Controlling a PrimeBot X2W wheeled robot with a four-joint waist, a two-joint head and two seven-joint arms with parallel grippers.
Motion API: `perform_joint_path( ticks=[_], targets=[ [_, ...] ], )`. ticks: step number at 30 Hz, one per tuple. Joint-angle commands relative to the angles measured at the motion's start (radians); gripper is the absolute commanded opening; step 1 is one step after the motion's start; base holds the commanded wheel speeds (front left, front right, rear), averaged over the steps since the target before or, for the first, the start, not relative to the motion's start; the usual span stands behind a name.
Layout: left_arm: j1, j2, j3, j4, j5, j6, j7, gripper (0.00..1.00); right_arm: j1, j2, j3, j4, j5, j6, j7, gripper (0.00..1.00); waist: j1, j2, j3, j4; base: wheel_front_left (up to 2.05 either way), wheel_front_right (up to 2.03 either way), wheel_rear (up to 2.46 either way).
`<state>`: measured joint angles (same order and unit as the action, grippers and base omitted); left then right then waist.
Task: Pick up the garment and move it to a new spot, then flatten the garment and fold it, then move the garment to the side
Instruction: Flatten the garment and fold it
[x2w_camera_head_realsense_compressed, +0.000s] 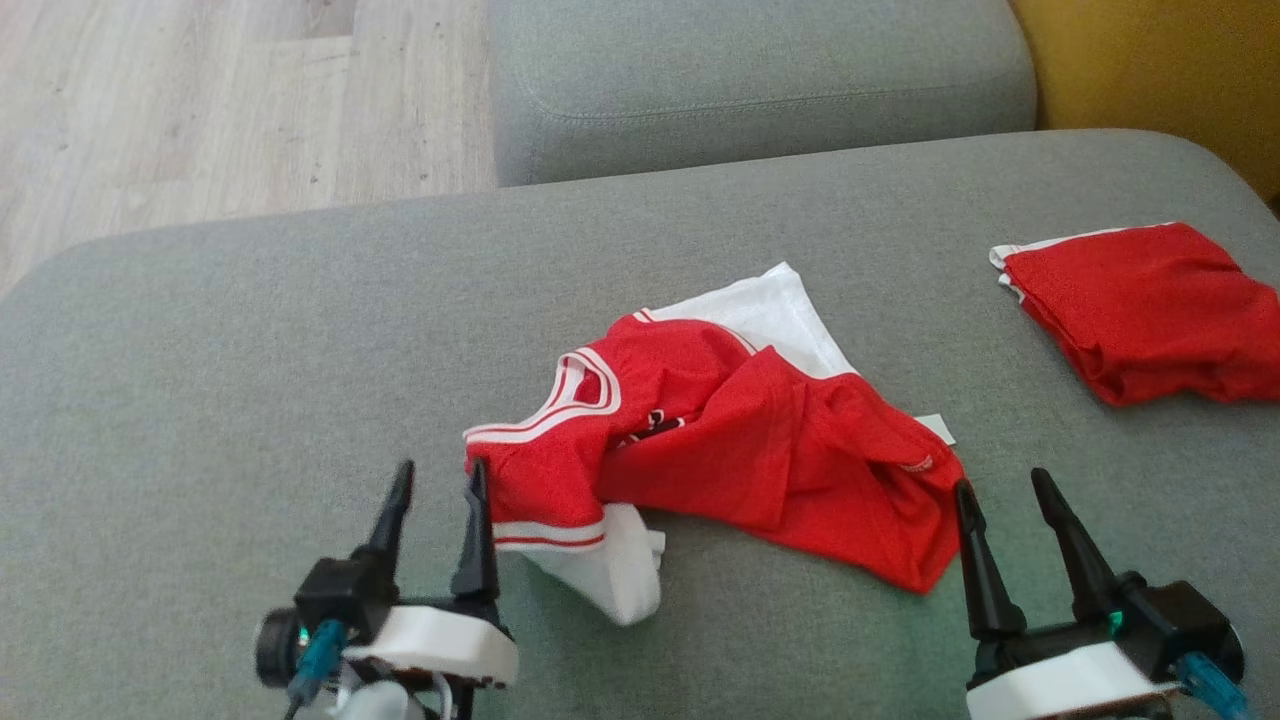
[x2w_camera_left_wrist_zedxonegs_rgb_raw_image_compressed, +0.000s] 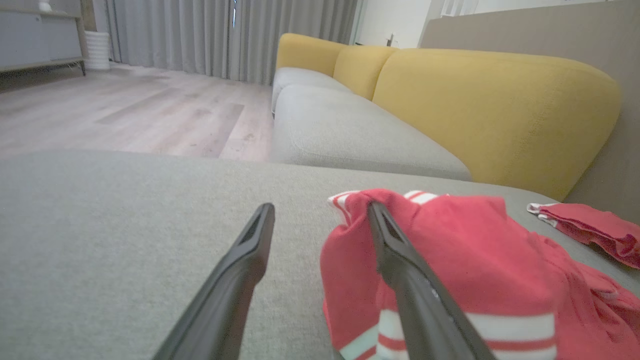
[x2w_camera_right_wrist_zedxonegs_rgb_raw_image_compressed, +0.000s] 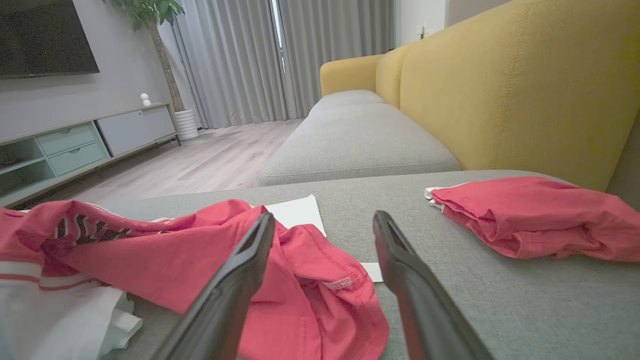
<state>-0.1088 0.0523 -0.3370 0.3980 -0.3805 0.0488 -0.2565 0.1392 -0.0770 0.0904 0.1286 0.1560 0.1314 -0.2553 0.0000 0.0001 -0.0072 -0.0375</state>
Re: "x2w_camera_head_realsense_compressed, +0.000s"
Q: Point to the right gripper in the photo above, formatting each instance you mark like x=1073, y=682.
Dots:
x=1080, y=675

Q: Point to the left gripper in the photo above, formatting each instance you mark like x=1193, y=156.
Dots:
x=440, y=640

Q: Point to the red shorts with white trim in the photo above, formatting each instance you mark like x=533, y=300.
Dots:
x=1150, y=310

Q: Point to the red and white jersey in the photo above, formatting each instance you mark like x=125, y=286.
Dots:
x=750, y=450

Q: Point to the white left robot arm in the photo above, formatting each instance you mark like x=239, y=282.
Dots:
x=375, y=706

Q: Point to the light green sofa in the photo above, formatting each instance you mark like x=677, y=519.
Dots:
x=250, y=350

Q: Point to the yellow pillow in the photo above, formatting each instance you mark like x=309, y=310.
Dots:
x=1150, y=60

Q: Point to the grey sofa side cushion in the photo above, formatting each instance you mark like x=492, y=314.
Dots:
x=750, y=80

